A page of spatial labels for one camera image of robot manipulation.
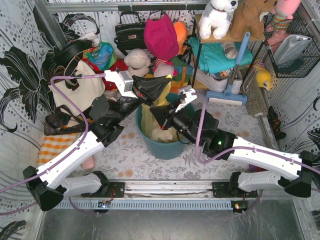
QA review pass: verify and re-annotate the yellow trash bag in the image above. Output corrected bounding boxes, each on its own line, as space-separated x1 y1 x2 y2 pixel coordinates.
141 74 172 139

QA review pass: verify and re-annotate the teal trash bin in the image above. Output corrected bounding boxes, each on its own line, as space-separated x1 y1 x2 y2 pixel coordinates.
135 106 190 160

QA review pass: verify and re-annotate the blue floor mop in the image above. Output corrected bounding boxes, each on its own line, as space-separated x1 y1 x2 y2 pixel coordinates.
205 32 251 106

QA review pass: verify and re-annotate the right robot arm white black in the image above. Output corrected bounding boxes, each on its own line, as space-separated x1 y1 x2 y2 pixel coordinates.
150 101 316 198

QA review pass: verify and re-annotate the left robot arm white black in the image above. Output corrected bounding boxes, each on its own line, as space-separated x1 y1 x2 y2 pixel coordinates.
23 70 172 212

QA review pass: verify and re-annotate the crumpled paper trash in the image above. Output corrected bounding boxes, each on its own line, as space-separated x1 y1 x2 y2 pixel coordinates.
151 127 178 143

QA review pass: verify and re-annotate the magenta cloth bag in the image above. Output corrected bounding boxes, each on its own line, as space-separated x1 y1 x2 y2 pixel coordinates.
143 14 179 61

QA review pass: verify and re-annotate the cream canvas tote bag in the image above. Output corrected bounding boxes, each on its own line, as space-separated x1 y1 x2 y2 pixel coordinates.
47 59 106 117

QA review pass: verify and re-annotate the colourful printed bag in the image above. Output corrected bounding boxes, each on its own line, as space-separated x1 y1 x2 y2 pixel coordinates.
82 42 117 71

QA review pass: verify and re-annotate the pink white plush doll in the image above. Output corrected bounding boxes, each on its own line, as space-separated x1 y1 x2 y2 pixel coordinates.
153 58 178 78

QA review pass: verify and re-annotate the cream plush lamb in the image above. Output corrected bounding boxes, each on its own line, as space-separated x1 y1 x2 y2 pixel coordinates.
124 48 151 77

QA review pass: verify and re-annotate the rainbow striped cloth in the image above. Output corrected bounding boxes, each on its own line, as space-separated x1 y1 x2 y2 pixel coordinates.
144 56 195 95

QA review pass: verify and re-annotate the red cloth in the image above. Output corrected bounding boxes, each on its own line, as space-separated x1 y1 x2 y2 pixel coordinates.
102 58 128 91

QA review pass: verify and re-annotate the white sneaker left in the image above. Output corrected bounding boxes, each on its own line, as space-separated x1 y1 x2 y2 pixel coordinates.
193 69 228 92

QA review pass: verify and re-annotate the white sneaker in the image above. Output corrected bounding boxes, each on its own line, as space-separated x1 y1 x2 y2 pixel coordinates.
193 69 228 92
225 70 243 94

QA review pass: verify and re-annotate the black leather handbag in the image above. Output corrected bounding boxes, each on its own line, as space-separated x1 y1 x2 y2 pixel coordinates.
114 11 147 56

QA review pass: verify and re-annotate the orange plush toy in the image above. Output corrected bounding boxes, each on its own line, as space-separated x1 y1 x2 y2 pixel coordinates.
173 21 187 55

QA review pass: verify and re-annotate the white sneaker right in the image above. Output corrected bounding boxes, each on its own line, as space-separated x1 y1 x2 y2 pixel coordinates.
225 70 243 94

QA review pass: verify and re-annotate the teal folded cloth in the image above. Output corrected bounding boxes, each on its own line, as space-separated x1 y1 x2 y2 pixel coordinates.
188 36 253 74

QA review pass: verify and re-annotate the pink rolled towel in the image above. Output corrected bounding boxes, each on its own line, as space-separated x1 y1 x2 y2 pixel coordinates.
81 155 95 171

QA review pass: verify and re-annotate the grey patterned ball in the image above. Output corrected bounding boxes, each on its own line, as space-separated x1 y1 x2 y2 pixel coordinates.
221 42 238 59

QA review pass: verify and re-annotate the black hat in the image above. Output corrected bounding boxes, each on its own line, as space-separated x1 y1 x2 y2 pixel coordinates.
53 39 93 67

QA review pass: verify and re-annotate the yellow plush toy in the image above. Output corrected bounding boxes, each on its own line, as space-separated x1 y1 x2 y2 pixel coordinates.
253 61 272 91

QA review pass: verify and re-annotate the dark patterned cloth right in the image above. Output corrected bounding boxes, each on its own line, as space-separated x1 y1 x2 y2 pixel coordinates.
268 106 287 141

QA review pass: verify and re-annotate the white grey plush dog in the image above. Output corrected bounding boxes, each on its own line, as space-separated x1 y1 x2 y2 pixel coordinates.
199 0 239 40

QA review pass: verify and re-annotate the orange white checkered towel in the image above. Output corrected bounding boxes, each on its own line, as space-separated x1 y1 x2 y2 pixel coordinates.
37 133 81 166

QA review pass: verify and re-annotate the brown plush dog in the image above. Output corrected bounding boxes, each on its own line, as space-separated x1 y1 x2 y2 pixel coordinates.
230 0 278 39

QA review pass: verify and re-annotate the pink plush toy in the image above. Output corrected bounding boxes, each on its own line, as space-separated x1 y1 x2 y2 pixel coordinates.
271 0 301 28

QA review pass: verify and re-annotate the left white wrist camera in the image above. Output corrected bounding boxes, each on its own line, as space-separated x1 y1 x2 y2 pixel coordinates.
104 70 134 97

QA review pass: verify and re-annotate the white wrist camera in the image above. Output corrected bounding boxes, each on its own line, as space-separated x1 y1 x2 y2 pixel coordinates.
104 70 134 97
175 85 197 113

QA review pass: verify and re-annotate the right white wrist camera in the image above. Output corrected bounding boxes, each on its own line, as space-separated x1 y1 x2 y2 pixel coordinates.
175 85 197 113

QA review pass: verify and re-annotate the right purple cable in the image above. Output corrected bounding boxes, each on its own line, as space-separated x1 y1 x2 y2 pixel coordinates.
191 92 320 216

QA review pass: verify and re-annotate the purple cable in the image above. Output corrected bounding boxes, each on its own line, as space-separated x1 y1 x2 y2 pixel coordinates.
0 72 107 216
191 92 320 216

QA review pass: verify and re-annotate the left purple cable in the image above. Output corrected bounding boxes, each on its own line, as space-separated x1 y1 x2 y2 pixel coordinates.
0 72 107 216

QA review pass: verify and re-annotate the wooden black frame shelf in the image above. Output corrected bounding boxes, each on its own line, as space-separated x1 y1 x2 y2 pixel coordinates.
187 13 267 93

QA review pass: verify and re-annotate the metal pole with handle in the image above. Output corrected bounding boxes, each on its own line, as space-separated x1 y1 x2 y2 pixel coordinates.
255 112 275 149

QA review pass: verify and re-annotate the brown patterned strap bag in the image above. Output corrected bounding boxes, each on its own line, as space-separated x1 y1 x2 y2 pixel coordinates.
44 105 86 136

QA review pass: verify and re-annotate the metal base rail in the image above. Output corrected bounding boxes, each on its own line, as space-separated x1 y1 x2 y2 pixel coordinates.
37 178 307 215

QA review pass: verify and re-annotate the black wire basket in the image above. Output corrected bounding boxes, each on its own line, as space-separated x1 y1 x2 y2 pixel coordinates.
264 12 320 78

